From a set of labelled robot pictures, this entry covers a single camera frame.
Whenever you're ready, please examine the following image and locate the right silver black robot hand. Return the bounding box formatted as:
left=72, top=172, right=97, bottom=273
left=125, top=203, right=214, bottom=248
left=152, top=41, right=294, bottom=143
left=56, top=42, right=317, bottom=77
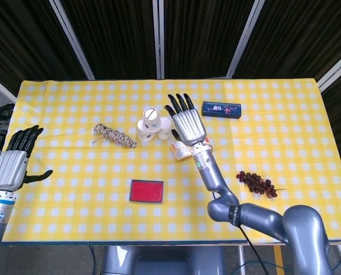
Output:
left=164, top=93, right=208, bottom=147

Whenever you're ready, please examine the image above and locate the white partition post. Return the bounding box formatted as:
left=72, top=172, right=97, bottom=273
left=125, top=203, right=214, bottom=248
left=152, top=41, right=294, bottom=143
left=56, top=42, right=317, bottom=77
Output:
left=49, top=0, right=96, bottom=80
left=0, top=71, right=17, bottom=104
left=316, top=56, right=341, bottom=92
left=225, top=0, right=263, bottom=78
left=152, top=0, right=165, bottom=80

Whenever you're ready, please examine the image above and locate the white table leg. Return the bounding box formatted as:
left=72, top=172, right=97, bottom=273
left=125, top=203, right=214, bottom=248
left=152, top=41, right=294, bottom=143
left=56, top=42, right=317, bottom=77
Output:
left=237, top=245, right=245, bottom=275

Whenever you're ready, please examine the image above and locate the yellow checked tablecloth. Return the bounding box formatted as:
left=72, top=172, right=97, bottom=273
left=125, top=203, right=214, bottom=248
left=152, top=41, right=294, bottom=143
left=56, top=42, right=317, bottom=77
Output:
left=1, top=78, right=341, bottom=247

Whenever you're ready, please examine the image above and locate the black floor cable bundle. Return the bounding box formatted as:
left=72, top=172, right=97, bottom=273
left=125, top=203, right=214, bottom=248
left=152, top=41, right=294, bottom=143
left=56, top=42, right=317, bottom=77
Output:
left=0, top=103, right=15, bottom=127

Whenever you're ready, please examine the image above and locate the red ink pad tray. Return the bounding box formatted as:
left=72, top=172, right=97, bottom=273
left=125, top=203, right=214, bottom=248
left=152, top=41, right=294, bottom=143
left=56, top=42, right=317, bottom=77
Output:
left=129, top=179, right=165, bottom=205

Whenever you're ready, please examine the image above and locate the dark blue printed box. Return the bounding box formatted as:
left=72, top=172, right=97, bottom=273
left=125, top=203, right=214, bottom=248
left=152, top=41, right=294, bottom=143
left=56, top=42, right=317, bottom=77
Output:
left=201, top=100, right=243, bottom=120

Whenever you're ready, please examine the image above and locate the braided rope bundle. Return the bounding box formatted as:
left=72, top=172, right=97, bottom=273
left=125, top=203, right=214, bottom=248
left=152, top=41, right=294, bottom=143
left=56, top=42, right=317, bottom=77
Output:
left=93, top=123, right=138, bottom=149

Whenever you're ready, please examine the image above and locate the dark red grape bunch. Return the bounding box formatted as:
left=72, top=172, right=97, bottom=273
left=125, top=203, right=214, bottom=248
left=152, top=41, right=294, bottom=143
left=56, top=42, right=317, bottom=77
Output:
left=235, top=171, right=287, bottom=198

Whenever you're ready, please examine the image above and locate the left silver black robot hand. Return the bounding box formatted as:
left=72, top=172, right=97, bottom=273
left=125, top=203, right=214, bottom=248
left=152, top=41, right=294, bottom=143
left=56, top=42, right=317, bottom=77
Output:
left=0, top=124, right=54, bottom=192

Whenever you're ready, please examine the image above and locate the grey robot torso base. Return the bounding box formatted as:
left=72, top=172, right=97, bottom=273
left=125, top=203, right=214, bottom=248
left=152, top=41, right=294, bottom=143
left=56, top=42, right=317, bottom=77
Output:
left=101, top=245, right=225, bottom=275

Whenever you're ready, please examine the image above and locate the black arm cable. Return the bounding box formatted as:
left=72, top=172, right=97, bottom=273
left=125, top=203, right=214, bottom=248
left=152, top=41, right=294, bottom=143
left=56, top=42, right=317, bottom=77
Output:
left=238, top=225, right=270, bottom=275

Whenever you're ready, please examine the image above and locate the yellow cardboard box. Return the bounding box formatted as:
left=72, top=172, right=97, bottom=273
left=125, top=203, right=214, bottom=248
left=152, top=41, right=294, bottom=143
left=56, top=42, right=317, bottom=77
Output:
left=170, top=137, right=214, bottom=162

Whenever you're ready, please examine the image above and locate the paper cup with line-marked base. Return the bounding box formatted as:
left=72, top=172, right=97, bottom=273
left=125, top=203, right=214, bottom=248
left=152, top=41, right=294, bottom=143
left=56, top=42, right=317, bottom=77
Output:
left=142, top=107, right=161, bottom=129

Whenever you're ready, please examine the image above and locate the paper cup with green flower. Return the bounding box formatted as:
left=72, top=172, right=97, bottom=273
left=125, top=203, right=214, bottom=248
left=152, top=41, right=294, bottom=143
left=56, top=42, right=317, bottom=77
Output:
left=157, top=116, right=173, bottom=140

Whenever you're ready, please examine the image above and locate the floral paper cup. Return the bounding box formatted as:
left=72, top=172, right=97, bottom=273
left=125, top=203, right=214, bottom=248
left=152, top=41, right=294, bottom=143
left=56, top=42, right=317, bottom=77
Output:
left=137, top=119, right=157, bottom=142

